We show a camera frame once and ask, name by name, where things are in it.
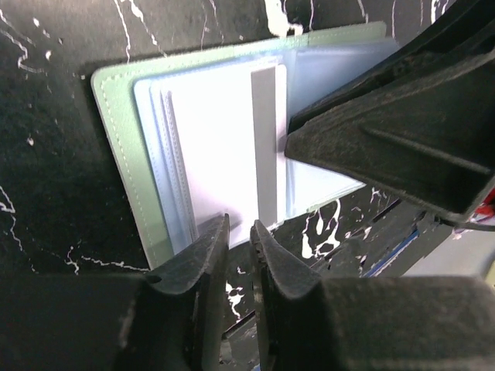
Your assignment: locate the green card holder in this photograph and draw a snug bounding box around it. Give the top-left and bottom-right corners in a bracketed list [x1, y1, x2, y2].
[91, 22, 387, 268]

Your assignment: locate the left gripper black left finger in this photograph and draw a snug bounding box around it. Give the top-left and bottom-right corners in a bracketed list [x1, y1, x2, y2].
[1, 215, 230, 370]

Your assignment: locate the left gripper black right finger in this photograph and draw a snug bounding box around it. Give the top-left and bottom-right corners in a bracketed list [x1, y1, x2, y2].
[251, 221, 494, 370]

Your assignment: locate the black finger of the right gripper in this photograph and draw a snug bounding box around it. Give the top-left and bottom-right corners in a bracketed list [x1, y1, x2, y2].
[288, 0, 494, 133]
[285, 53, 494, 215]

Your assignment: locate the white striped card in holder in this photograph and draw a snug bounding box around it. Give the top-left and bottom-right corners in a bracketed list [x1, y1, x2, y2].
[166, 61, 287, 247]

